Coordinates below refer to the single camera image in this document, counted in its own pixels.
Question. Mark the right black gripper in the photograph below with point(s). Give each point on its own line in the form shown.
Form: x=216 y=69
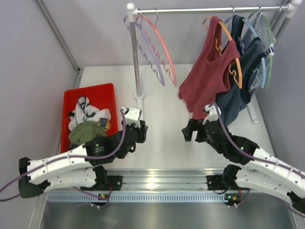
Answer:
x=194 y=125

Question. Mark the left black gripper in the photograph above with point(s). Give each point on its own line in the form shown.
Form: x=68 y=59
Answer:
x=142 y=131

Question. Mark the green tank top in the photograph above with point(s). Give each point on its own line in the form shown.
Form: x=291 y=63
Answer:
x=85 y=132

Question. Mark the pink plastic hanger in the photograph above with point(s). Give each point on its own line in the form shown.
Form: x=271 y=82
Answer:
x=172 y=73

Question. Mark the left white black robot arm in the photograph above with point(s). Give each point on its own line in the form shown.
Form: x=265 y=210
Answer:
x=80 y=167

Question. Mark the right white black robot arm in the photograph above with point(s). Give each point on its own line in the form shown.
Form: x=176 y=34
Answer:
x=251 y=166

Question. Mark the maroon tank top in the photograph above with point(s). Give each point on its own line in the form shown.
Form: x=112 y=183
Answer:
x=209 y=75

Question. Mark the navy blue tank top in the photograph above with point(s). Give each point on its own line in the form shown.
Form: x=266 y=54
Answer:
x=231 y=102

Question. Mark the white printed tank top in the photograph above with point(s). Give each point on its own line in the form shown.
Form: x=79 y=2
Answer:
x=84 y=112

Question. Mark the light blue plastic hanger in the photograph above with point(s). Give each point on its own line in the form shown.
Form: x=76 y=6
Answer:
x=251 y=52

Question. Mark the green plastic hanger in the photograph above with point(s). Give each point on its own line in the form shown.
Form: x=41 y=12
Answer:
x=262 y=28

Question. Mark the striped tank top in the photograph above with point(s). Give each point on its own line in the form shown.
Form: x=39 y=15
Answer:
x=245 y=37

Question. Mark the red plastic bin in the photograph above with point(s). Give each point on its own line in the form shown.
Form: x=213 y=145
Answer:
x=100 y=96

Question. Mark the metal clothes rack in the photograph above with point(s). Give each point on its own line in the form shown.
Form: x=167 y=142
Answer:
x=132 y=12

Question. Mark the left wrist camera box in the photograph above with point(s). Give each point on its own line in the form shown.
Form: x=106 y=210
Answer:
x=132 y=115

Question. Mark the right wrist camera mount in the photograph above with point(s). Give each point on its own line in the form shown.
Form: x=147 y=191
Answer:
x=213 y=113

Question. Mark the aluminium mounting rail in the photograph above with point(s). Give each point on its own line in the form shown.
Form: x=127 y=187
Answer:
x=162 y=179

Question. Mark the slotted cable duct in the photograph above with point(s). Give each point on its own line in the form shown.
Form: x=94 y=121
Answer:
x=144 y=198

